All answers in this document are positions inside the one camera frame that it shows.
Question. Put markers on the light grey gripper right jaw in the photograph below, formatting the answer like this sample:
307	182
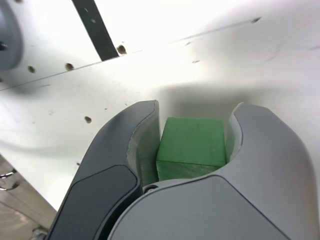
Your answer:
250	205

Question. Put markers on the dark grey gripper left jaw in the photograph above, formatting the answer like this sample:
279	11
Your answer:
105	175

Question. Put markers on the green cube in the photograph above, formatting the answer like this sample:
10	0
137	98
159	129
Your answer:
192	142

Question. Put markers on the black tape strip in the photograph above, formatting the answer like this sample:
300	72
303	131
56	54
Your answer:
97	27

